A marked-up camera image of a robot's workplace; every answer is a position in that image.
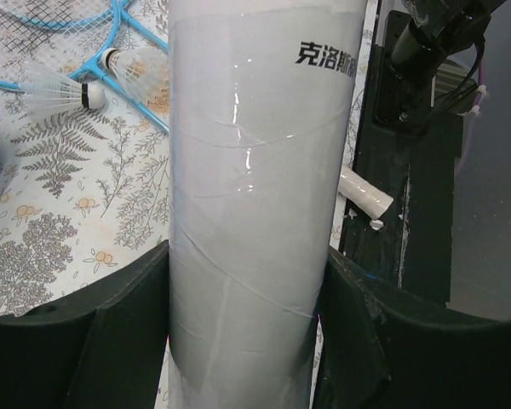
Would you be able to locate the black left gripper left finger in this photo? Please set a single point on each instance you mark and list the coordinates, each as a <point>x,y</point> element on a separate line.
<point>101,346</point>

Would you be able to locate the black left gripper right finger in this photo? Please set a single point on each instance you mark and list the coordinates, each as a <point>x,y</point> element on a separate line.
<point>386,348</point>

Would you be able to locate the white shuttlecock black band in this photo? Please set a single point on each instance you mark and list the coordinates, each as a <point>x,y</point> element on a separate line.
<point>47,91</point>

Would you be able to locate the white shuttlecock tube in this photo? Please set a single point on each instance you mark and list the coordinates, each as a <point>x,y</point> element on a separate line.
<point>260,97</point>

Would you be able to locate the blue badminton racket left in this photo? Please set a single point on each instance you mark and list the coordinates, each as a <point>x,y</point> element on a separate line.
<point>47,46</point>

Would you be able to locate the blue badminton racket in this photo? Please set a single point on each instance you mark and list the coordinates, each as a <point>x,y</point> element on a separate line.
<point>47,46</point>
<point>59,15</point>

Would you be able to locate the blue badminton racket right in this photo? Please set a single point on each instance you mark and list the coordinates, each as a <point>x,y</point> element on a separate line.
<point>59,15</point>

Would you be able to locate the floral table mat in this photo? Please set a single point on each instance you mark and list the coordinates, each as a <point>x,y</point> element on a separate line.
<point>83,193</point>

